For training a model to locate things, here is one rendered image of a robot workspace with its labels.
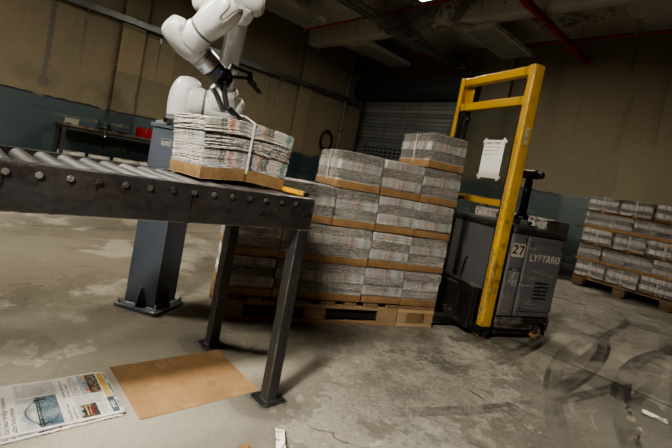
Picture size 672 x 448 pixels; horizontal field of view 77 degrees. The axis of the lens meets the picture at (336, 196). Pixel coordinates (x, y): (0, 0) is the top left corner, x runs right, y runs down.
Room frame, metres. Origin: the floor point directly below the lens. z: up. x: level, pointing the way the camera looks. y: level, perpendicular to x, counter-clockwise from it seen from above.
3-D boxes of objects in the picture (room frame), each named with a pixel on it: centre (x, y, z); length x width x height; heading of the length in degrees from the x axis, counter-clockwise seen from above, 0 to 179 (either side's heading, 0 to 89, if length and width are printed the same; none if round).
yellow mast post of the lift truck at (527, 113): (2.81, -1.13, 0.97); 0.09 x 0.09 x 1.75; 23
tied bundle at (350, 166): (2.72, -0.05, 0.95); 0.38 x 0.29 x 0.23; 24
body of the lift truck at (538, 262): (3.26, -1.34, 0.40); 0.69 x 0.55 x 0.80; 23
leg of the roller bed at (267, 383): (1.60, 0.11, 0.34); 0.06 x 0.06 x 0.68; 43
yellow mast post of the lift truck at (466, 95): (3.42, -0.88, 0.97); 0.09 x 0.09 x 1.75; 23
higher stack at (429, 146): (2.95, -0.60, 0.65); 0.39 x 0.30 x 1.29; 23
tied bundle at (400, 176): (2.83, -0.33, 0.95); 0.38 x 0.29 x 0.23; 24
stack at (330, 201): (2.67, 0.07, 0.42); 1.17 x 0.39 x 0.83; 113
